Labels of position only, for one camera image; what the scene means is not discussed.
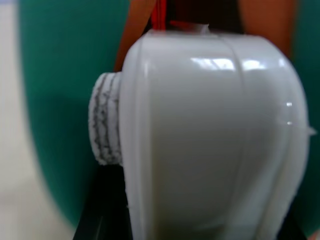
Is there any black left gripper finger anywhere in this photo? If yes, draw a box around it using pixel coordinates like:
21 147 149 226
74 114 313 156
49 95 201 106
71 163 134 240

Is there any white plastic bottle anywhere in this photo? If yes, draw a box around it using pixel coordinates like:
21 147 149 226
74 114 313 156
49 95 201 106
86 23 316 240

